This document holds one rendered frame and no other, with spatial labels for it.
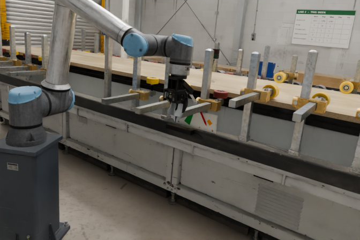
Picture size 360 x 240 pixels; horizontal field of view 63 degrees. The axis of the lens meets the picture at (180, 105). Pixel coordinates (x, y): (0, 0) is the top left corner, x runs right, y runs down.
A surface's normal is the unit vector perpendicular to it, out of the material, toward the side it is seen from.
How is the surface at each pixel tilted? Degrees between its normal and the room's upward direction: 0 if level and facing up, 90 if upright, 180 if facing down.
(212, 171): 90
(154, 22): 90
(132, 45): 92
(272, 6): 90
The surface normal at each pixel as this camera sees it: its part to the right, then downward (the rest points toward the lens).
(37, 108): 0.90, 0.18
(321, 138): -0.56, 0.15
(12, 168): -0.13, 0.22
